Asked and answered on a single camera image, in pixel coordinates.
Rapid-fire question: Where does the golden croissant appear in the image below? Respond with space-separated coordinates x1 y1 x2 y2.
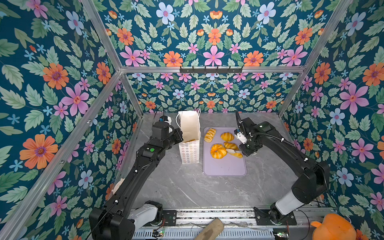
224 142 243 158

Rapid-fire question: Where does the pumpkin shaped bread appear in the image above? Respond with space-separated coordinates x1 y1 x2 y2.
210 144 228 159

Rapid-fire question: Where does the small round striped bun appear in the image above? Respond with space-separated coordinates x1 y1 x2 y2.
221 132 235 142

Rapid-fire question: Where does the braided pale bread roll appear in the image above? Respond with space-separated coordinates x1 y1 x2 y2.
204 128 217 143

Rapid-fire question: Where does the white paper bag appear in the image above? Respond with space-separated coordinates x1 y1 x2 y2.
176 110 201 164

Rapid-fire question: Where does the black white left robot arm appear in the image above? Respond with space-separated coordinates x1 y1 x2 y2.
89 121 183 240

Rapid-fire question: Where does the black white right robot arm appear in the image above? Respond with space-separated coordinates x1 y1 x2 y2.
234 111 330 225

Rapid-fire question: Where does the brown cylindrical roll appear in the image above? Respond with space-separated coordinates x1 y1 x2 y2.
195 219 225 240

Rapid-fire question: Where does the orange plush toy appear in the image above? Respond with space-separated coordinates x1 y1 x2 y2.
311 214 357 240

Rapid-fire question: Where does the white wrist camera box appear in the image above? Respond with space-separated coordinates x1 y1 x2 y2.
234 129 247 144

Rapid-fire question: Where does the black hook rail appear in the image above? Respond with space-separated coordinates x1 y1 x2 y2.
179 66 243 74

